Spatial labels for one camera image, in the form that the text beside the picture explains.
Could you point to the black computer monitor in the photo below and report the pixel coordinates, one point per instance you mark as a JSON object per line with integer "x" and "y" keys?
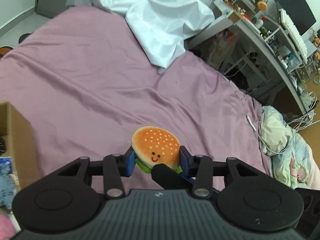
{"x": 300, "y": 14}

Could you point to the blue tissue packet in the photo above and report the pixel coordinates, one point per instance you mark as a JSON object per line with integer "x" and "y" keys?
{"x": 6, "y": 160}

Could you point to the pink bed sheet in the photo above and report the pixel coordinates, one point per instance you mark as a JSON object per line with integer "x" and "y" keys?
{"x": 85, "y": 85}

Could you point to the plush hamburger toy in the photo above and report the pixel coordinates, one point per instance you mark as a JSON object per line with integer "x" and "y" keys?
{"x": 153, "y": 146}

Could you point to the orange plastic bag under desk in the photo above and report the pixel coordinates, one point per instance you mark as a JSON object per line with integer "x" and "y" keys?
{"x": 221, "y": 48}

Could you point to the white plastic cover sheet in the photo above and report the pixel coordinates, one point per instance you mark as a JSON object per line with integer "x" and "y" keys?
{"x": 160, "y": 26}

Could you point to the brown cardboard box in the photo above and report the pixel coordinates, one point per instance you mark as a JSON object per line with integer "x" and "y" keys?
{"x": 17, "y": 141}

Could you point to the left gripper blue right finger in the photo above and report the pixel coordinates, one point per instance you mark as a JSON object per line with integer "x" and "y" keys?
{"x": 186, "y": 162}

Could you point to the white desk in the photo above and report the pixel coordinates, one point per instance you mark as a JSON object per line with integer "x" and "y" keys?
{"x": 231, "y": 19}

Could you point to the pastel floral quilt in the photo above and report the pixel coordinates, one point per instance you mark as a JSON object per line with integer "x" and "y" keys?
{"x": 291, "y": 157}

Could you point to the white keyboard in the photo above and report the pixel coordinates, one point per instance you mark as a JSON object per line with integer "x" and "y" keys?
{"x": 294, "y": 34}

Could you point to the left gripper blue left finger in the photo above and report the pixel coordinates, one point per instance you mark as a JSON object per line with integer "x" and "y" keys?
{"x": 130, "y": 162}

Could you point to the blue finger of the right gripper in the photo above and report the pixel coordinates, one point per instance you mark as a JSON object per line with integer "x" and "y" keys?
{"x": 201, "y": 180}

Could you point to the grey fluffy plush toy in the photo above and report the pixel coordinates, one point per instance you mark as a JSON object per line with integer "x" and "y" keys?
{"x": 8, "y": 229}

